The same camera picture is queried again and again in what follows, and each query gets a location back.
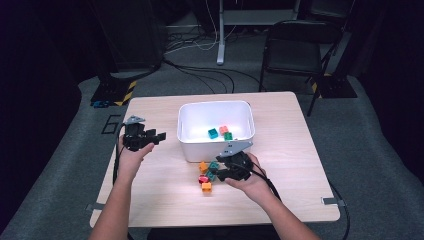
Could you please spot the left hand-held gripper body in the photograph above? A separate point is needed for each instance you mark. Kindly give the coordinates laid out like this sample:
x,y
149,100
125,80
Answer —
x,y
135,136

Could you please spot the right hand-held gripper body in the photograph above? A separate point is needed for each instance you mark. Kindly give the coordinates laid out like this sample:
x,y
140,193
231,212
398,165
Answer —
x,y
240,165

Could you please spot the dark teal toy block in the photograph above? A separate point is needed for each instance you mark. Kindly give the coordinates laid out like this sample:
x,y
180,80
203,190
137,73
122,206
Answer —
x,y
213,165
210,175

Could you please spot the cyan toy block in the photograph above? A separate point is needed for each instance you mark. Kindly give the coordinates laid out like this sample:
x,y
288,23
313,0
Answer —
x,y
212,133

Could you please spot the pink toy block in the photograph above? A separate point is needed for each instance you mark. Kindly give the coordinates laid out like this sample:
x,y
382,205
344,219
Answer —
x,y
223,130

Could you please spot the white plastic bin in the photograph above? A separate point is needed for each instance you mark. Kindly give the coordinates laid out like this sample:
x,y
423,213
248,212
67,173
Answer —
x,y
200,116

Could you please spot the person's right hand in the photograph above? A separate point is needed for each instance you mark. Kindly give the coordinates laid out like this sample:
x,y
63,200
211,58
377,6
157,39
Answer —
x,y
253,186

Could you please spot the person's left hand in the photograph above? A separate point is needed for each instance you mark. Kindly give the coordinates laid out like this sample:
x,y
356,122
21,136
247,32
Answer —
x,y
131,163

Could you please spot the orange toy block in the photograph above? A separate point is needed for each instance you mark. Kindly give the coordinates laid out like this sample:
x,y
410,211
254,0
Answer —
x,y
206,186
203,166

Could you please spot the red toy block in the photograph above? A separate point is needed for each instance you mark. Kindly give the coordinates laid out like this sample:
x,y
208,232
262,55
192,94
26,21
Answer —
x,y
203,180

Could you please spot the black stand base striped tape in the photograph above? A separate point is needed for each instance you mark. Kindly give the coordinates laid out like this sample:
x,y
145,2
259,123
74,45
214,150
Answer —
x,y
336,87
110,91

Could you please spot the person's dark clothing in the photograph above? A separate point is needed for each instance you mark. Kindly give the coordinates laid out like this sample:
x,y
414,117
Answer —
x,y
216,235

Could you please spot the grey tape strip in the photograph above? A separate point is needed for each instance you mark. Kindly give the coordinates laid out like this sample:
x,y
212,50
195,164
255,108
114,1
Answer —
x,y
332,201
96,206

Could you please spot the dark cabinet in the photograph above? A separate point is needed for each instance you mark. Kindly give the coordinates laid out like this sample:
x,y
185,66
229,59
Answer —
x,y
133,33

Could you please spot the dark curtain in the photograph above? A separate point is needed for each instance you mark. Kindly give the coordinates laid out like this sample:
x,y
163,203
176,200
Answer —
x,y
33,100
393,83

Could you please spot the black folding chair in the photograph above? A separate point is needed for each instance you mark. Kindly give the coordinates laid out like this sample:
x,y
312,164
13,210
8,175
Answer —
x,y
290,56

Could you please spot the white desk frame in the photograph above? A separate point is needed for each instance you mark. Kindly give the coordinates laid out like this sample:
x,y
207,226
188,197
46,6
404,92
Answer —
x,y
220,33

